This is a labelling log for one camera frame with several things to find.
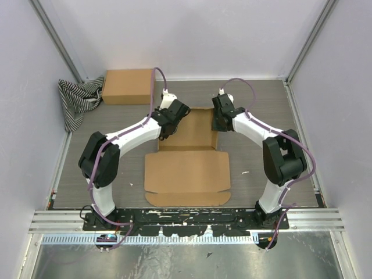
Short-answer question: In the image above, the left aluminium corner post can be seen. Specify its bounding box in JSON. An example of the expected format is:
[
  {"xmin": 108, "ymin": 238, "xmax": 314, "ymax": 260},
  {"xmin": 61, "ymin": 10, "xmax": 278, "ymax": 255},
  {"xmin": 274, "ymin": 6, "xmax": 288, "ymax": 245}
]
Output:
[{"xmin": 30, "ymin": 1, "xmax": 85, "ymax": 83}]

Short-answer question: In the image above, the right aluminium corner post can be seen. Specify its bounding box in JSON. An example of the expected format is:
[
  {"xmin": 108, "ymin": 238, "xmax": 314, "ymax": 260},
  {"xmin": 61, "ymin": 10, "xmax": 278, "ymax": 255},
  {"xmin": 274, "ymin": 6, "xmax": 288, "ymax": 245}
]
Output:
[{"xmin": 285, "ymin": 0, "xmax": 339, "ymax": 84}]

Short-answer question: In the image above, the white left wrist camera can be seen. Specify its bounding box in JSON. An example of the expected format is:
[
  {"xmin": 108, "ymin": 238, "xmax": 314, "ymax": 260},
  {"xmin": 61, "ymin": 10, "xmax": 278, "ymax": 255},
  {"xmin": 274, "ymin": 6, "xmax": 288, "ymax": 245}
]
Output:
[{"xmin": 159, "ymin": 88, "xmax": 177, "ymax": 110}]

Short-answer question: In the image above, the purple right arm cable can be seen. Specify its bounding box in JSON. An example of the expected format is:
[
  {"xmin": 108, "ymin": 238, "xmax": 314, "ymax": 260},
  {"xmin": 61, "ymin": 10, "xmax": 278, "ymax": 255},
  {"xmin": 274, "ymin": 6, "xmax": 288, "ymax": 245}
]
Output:
[{"xmin": 219, "ymin": 77, "xmax": 317, "ymax": 251}]

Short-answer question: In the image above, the aluminium front frame rail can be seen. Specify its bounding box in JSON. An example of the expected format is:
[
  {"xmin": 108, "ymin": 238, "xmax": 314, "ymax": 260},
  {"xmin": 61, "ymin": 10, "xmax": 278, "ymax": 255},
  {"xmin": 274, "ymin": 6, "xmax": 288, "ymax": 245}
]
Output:
[{"xmin": 29, "ymin": 208, "xmax": 345, "ymax": 233}]

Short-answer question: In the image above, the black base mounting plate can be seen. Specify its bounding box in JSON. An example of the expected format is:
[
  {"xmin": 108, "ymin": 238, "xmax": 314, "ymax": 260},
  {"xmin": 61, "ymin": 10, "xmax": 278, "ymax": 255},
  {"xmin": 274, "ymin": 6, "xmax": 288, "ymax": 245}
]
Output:
[{"xmin": 80, "ymin": 208, "xmax": 289, "ymax": 237}]

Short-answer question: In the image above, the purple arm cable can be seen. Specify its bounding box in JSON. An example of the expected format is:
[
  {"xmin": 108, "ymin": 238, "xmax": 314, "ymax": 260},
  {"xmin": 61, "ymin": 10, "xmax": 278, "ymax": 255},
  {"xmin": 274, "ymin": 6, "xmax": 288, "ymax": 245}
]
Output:
[
  {"xmin": 219, "ymin": 77, "xmax": 317, "ymax": 251},
  {"xmin": 87, "ymin": 67, "xmax": 169, "ymax": 252}
]

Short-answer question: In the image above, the folded brown cardboard box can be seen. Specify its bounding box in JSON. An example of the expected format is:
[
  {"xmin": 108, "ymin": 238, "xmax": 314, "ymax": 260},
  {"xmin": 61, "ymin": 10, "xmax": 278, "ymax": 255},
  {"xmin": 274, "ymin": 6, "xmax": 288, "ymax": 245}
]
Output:
[{"xmin": 102, "ymin": 69, "xmax": 154, "ymax": 105}]

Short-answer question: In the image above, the striped black white cloth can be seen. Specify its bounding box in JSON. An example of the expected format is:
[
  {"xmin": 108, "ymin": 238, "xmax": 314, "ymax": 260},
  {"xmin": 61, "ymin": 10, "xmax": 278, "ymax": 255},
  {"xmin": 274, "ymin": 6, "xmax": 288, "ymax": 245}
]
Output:
[{"xmin": 58, "ymin": 76, "xmax": 105, "ymax": 133}]

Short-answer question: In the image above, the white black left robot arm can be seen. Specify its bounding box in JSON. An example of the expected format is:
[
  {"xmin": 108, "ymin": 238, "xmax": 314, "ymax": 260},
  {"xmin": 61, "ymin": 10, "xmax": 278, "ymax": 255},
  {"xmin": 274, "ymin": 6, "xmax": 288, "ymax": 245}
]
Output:
[{"xmin": 78, "ymin": 99, "xmax": 191, "ymax": 231}]

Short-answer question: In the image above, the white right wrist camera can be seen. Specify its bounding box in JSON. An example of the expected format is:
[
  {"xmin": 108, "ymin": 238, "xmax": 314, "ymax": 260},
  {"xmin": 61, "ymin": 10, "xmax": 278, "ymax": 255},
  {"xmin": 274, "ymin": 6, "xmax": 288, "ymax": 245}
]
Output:
[{"xmin": 218, "ymin": 88, "xmax": 234, "ymax": 103}]

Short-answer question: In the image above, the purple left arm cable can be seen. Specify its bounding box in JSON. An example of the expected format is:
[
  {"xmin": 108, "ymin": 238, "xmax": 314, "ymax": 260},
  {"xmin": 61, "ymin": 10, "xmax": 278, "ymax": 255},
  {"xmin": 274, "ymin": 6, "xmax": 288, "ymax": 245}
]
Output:
[{"xmin": 87, "ymin": 67, "xmax": 169, "ymax": 252}]

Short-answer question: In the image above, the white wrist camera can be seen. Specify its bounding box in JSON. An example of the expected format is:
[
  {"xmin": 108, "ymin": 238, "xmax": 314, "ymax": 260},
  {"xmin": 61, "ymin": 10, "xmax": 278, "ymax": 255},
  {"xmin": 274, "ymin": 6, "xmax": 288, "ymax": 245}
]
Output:
[
  {"xmin": 159, "ymin": 88, "xmax": 177, "ymax": 110},
  {"xmin": 218, "ymin": 88, "xmax": 234, "ymax": 103}
]

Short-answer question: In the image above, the white slotted cable duct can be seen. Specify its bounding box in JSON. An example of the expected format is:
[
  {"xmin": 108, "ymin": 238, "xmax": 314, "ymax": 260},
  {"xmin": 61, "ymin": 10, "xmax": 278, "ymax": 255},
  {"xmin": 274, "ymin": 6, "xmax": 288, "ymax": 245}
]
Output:
[{"xmin": 41, "ymin": 234, "xmax": 259, "ymax": 245}]

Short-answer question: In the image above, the brown cardboard box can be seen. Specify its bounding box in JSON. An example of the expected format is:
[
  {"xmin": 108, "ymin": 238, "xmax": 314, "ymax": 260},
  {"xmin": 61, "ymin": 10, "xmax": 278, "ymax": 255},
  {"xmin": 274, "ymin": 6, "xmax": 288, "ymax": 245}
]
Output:
[
  {"xmin": 102, "ymin": 69, "xmax": 154, "ymax": 105},
  {"xmin": 144, "ymin": 108, "xmax": 231, "ymax": 208}
]

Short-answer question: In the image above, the aluminium corner post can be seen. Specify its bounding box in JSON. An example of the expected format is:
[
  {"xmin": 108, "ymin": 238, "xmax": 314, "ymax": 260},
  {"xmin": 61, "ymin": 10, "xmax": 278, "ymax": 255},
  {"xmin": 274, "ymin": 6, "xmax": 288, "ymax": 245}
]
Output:
[
  {"xmin": 285, "ymin": 0, "xmax": 339, "ymax": 84},
  {"xmin": 30, "ymin": 1, "xmax": 85, "ymax": 83}
]

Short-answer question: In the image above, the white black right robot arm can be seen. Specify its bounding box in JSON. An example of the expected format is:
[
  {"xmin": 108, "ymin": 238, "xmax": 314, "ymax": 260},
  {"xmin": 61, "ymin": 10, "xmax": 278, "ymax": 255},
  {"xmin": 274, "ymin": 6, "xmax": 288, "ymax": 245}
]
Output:
[{"xmin": 212, "ymin": 94, "xmax": 307, "ymax": 230}]

